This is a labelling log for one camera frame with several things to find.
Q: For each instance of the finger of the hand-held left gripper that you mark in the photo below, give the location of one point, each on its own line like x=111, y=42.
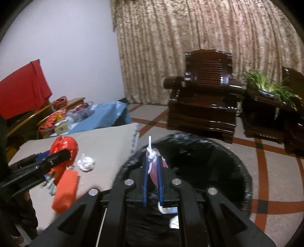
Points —
x=44, y=156
x=57, y=158

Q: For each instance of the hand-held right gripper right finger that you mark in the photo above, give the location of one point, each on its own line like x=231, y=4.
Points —
x=161, y=185

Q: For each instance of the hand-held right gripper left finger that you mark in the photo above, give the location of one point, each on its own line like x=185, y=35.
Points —
x=145, y=185

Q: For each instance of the pink plastic bag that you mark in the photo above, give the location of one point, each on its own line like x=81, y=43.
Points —
x=154, y=173

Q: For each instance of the red plastic bag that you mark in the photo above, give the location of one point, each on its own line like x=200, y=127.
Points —
x=68, y=144

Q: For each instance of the white blue packet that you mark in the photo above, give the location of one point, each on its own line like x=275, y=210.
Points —
x=167, y=210

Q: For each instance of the white paper ball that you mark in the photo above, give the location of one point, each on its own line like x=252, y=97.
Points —
x=86, y=162

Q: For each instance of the pale green glove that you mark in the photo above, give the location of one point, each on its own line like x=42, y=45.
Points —
x=51, y=187

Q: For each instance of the orange sponge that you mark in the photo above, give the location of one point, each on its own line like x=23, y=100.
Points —
x=66, y=190

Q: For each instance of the white tissue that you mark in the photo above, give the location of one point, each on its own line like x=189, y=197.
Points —
x=174, y=222

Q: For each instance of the bin with black liner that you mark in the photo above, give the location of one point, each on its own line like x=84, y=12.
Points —
x=213, y=154

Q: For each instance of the person's left forearm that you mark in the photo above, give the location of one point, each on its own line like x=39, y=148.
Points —
x=19, y=213

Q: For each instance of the small white box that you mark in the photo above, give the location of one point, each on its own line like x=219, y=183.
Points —
x=61, y=127

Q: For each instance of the red snack packets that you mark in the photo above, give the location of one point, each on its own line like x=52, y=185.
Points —
x=51, y=120

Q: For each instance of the grey tablecloth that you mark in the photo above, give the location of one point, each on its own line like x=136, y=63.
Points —
x=106, y=142

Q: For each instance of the clear plastic bag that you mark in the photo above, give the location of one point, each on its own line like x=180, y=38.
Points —
x=82, y=110

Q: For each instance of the red basket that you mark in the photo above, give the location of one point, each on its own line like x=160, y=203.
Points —
x=59, y=102

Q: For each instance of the blue tablecloth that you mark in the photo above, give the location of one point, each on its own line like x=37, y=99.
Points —
x=106, y=114

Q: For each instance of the red cloth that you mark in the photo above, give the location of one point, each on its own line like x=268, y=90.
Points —
x=23, y=90

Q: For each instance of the dark wooden side table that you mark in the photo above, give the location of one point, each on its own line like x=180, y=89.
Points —
x=261, y=118

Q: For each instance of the green potted plant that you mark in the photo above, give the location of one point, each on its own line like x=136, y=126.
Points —
x=267, y=91

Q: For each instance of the beige patterned curtain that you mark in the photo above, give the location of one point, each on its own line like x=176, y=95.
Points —
x=178, y=35

